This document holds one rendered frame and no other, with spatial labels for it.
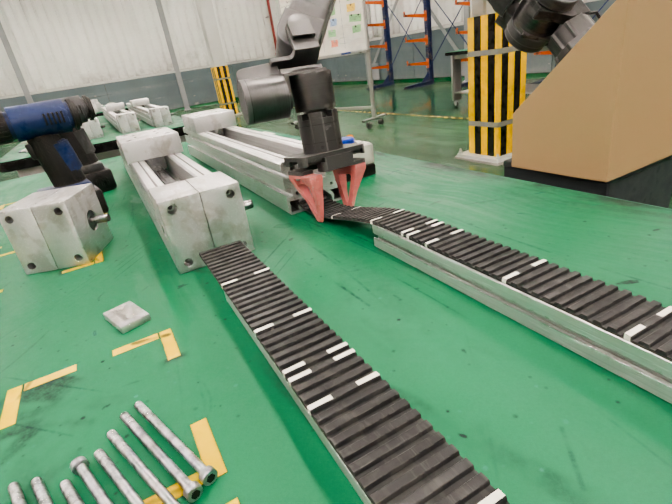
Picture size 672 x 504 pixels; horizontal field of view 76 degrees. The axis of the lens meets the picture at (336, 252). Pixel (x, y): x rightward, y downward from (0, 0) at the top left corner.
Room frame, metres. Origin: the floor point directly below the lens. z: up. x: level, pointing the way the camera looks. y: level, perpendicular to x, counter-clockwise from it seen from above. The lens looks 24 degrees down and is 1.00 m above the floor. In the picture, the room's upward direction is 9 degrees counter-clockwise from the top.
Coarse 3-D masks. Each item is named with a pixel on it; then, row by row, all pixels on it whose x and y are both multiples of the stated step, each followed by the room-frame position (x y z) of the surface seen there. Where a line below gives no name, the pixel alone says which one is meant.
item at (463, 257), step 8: (488, 240) 0.38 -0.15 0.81; (472, 248) 0.37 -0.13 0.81; (480, 248) 0.37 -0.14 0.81; (488, 248) 0.37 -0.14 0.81; (496, 248) 0.37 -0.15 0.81; (456, 256) 0.36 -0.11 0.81; (464, 256) 0.36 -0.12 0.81; (472, 256) 0.36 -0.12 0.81; (480, 256) 0.36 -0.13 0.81; (464, 264) 0.35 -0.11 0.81
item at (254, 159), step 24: (192, 144) 1.30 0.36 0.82; (216, 144) 1.01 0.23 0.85; (240, 144) 0.89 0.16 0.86; (264, 144) 0.94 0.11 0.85; (288, 144) 0.81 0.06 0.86; (216, 168) 1.08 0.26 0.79; (240, 168) 0.87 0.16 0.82; (264, 168) 0.76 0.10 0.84; (288, 168) 0.66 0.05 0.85; (264, 192) 0.76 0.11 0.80; (288, 192) 0.68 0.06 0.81; (336, 192) 0.71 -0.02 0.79
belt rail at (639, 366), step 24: (384, 240) 0.48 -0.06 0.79; (408, 240) 0.42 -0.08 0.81; (432, 264) 0.40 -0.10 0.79; (456, 264) 0.36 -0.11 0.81; (456, 288) 0.36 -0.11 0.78; (480, 288) 0.34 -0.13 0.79; (504, 288) 0.31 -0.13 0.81; (504, 312) 0.31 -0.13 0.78; (528, 312) 0.29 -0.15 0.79; (552, 312) 0.27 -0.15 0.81; (552, 336) 0.26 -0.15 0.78; (576, 336) 0.25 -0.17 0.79; (600, 336) 0.23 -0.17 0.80; (600, 360) 0.23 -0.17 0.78; (624, 360) 0.22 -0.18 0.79; (648, 360) 0.20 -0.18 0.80; (648, 384) 0.20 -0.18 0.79
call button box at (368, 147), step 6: (366, 144) 0.82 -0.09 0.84; (372, 144) 0.82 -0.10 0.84; (366, 150) 0.82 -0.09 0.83; (372, 150) 0.82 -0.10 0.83; (354, 156) 0.80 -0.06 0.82; (360, 156) 0.81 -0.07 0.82; (366, 156) 0.81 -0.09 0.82; (372, 156) 0.82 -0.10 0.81; (366, 162) 0.81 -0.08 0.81; (372, 162) 0.82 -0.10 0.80; (366, 168) 0.81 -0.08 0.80; (372, 168) 0.82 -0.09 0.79; (348, 174) 0.80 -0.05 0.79; (366, 174) 0.81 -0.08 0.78; (372, 174) 0.82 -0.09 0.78; (348, 180) 0.80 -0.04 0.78
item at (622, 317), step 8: (640, 296) 0.26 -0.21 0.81; (624, 304) 0.25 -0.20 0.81; (632, 304) 0.25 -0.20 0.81; (640, 304) 0.25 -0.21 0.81; (648, 304) 0.24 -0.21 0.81; (656, 304) 0.24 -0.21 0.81; (608, 312) 0.24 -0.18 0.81; (616, 312) 0.24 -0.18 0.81; (624, 312) 0.24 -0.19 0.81; (632, 312) 0.24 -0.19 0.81; (640, 312) 0.24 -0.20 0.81; (648, 312) 0.24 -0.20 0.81; (592, 320) 0.24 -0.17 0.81; (600, 320) 0.24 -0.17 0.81; (608, 320) 0.24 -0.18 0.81; (616, 320) 0.24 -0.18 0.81; (624, 320) 0.23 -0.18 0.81; (632, 320) 0.23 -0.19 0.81; (640, 320) 0.23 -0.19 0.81; (608, 328) 0.23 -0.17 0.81; (616, 328) 0.23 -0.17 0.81; (624, 328) 0.23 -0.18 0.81
